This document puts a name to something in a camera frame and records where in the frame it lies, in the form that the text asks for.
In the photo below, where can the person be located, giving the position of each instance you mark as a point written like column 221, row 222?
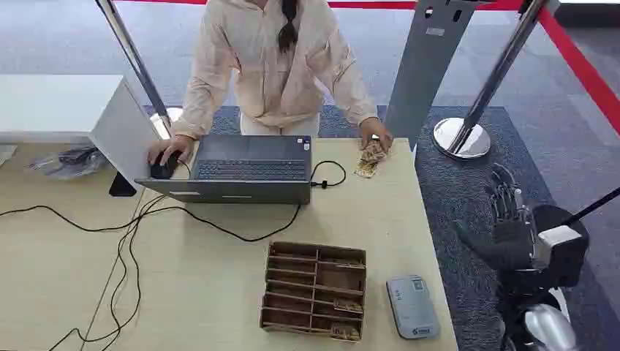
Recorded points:
column 271, row 72

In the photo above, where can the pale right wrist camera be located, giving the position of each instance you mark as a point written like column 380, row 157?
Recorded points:
column 557, row 237

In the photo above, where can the white paper piece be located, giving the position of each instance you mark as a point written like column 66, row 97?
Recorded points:
column 6, row 154

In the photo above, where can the grey card reader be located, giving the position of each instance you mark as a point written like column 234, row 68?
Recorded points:
column 412, row 307

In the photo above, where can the clear plastic bag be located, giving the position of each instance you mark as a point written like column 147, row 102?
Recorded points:
column 72, row 162

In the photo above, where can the black stand foot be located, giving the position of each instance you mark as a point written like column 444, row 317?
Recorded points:
column 122, row 186

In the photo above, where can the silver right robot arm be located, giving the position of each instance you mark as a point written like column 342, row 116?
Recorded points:
column 550, row 324

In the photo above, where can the stack of patterned cards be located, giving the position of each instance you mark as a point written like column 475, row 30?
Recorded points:
column 369, row 162

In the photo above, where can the white box stand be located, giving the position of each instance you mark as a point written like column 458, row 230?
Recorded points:
column 58, row 102

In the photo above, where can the black computer mouse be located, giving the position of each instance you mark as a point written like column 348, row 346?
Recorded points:
column 162, row 170

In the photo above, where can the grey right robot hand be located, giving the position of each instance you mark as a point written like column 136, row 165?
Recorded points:
column 511, row 242

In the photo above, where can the chrome stanchion post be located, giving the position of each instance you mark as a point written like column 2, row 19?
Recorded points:
column 140, row 72
column 489, row 82

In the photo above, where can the grey laptop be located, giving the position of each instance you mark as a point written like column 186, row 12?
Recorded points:
column 252, row 167

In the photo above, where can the red barrier belt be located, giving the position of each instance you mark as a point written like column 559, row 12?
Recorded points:
column 581, row 68

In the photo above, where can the grey sign pillar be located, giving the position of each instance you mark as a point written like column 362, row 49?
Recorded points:
column 426, row 72

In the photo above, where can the patterned card stack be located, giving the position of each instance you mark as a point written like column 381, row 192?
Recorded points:
column 346, row 332
column 348, row 305

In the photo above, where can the person's left hand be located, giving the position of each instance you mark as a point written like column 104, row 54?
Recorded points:
column 375, row 128

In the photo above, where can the person's right hand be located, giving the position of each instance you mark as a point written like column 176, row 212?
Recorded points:
column 169, row 144

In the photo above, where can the black rod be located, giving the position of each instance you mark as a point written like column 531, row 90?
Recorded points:
column 593, row 206

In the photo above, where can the wooden card box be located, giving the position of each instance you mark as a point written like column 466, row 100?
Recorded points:
column 315, row 290

